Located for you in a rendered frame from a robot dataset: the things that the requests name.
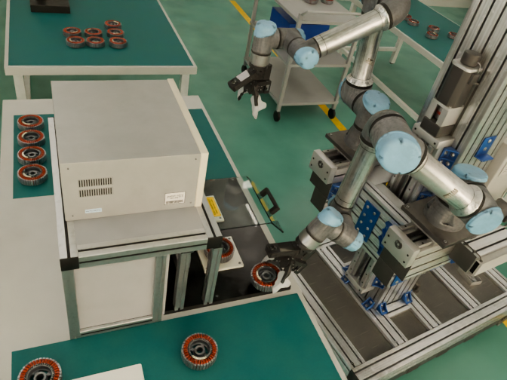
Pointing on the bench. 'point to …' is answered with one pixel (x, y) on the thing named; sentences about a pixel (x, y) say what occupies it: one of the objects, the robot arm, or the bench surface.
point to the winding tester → (126, 148)
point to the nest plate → (222, 262)
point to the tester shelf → (128, 230)
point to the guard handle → (271, 200)
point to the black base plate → (229, 286)
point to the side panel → (114, 295)
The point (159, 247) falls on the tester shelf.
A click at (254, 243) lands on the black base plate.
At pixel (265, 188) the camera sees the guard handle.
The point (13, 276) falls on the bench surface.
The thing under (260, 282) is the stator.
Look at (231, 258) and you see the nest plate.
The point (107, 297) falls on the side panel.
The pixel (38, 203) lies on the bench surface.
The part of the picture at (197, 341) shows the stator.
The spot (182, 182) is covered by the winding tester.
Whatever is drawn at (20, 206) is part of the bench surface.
